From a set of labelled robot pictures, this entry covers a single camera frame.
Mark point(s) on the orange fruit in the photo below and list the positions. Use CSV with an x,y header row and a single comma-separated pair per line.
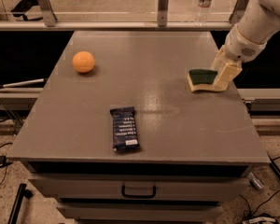
x,y
83,62

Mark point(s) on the grey lower drawer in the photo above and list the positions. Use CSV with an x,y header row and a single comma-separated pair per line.
x,y
140,212

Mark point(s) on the black drawer handle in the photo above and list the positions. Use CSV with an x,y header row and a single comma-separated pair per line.
x,y
138,193

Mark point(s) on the dark blue snack bar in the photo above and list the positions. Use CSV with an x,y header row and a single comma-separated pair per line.
x,y
125,136

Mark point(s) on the right metal railing post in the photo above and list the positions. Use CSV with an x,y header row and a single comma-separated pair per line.
x,y
238,11

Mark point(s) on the metal can on floor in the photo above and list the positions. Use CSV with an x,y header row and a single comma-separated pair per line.
x,y
255,182

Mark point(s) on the silver rod at left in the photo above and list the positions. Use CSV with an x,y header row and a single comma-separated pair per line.
x,y
22,83

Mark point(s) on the white power strip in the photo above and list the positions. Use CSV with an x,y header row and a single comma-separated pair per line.
x,y
260,220

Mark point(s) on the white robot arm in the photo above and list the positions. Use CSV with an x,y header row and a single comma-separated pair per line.
x,y
260,21

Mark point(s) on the clear plastic water bottle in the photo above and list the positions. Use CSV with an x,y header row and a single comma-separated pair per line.
x,y
203,11

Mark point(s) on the black bar on floor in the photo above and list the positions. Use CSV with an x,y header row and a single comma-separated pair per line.
x,y
23,192

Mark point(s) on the yellow green sponge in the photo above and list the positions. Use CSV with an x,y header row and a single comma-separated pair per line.
x,y
201,79

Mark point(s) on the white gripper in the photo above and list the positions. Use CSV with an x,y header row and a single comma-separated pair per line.
x,y
241,48

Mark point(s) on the left metal railing post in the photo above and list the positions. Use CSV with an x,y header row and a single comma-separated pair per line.
x,y
47,12

